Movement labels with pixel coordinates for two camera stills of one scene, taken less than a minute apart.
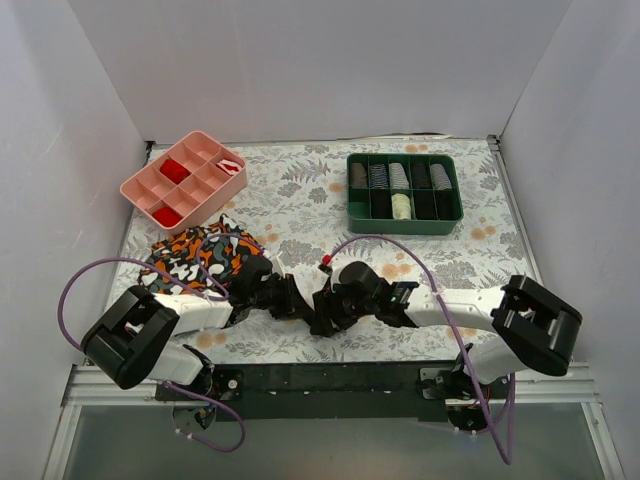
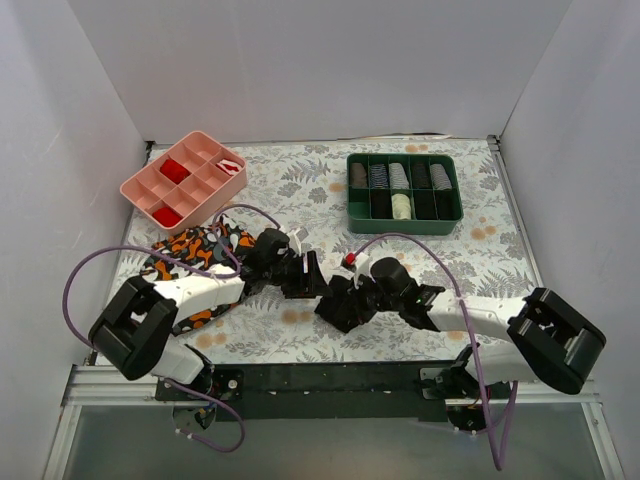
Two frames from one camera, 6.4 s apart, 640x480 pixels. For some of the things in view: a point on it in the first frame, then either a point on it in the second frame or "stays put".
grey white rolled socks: [397, 176] stays put
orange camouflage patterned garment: [197, 260] stays put
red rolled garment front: [167, 216] stays put
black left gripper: [289, 295] → [302, 280]
